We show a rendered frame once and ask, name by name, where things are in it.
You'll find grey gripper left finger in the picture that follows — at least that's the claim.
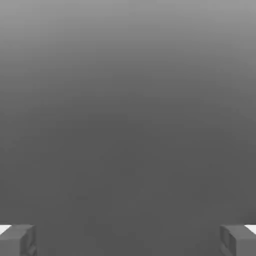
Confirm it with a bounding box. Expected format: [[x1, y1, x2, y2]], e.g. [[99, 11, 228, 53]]
[[0, 223, 38, 256]]

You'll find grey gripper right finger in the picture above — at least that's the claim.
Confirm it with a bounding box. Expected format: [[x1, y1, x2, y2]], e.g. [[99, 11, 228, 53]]
[[219, 223, 256, 256]]

